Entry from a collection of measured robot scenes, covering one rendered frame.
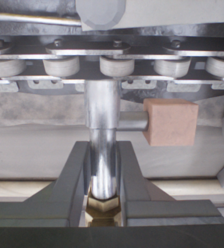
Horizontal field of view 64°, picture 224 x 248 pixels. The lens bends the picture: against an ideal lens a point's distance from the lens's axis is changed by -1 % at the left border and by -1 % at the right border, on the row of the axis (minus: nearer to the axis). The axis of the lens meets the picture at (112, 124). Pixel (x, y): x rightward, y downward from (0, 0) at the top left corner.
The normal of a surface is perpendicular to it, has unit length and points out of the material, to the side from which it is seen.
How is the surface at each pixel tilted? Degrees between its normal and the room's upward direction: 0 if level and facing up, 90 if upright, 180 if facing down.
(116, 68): 5
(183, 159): 0
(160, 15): 0
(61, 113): 48
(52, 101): 12
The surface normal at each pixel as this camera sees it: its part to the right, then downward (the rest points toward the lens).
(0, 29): 0.02, 0.65
